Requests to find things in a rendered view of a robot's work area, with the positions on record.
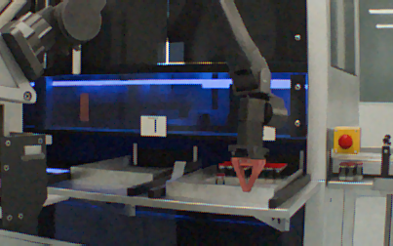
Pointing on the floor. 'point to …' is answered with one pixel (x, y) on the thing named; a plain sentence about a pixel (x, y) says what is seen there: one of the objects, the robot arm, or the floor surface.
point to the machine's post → (318, 119)
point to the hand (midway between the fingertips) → (246, 188)
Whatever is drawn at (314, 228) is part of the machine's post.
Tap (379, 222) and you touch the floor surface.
